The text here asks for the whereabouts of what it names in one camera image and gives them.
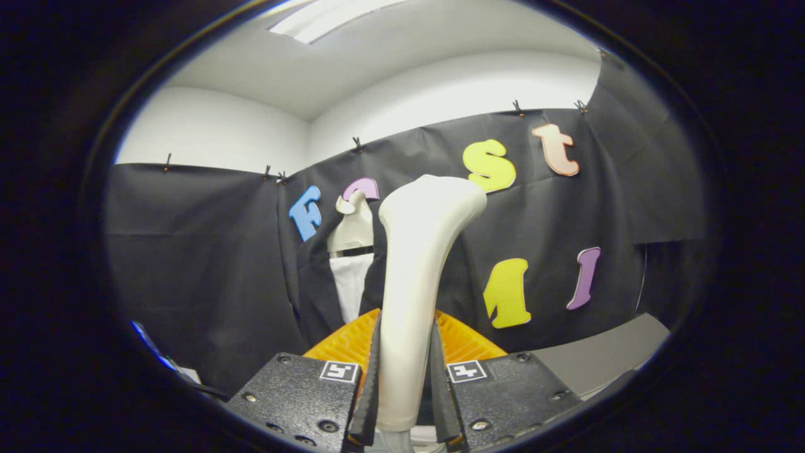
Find white shirt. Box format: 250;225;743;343
329;253;375;325

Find grey cabinet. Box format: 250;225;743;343
531;313;671;401

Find ceiling light panel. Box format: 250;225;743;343
267;0;411;45

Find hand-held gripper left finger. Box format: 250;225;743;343
226;308;382;452

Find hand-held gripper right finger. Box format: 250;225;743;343
431;310;582;450

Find black backdrop cloth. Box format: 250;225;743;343
104;50;708;398

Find black suit jacket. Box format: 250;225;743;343
294;182;504;347

